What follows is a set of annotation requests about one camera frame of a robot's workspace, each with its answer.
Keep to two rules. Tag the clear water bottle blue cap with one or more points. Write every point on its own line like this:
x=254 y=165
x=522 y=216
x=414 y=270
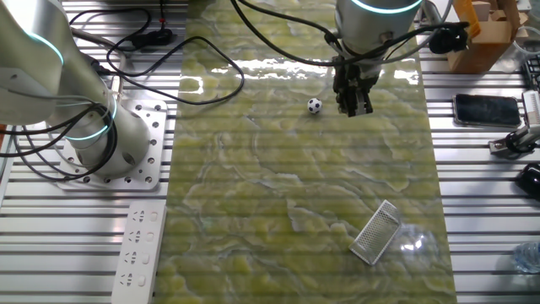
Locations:
x=529 y=257

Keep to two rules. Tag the black rounded object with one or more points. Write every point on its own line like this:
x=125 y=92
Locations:
x=530 y=181

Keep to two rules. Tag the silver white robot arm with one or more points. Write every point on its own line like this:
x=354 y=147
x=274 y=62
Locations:
x=38 y=63

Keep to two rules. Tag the white power strip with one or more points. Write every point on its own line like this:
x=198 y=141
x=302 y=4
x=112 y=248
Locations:
x=139 y=253

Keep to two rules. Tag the green marble pattern mat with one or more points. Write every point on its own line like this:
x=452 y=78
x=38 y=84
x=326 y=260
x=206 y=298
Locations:
x=274 y=190

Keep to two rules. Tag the black smartphone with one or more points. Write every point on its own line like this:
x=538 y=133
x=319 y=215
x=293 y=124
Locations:
x=487 y=110

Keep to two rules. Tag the black plug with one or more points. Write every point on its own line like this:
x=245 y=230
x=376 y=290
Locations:
x=154 y=38

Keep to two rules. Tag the silver perforated base plate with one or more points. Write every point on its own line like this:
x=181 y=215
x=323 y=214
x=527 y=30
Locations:
x=154 y=139

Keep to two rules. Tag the white mesh toy goal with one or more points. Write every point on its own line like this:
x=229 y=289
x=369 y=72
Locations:
x=375 y=234

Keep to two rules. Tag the black keyboard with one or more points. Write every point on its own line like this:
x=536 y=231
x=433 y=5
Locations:
x=532 y=72

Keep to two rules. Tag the brown cardboard box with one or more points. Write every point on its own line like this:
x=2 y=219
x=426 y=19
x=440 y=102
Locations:
x=485 y=46

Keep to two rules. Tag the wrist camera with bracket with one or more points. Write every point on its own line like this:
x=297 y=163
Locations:
x=447 y=39

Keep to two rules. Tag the black white soccer ball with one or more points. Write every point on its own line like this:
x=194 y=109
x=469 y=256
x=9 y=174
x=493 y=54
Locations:
x=314 y=105

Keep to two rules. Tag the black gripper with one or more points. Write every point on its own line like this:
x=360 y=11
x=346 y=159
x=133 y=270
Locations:
x=354 y=80

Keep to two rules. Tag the black silver camera stand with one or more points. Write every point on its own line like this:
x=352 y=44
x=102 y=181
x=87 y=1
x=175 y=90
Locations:
x=512 y=143

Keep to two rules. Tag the silver depth camera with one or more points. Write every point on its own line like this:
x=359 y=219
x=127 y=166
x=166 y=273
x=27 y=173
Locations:
x=532 y=107

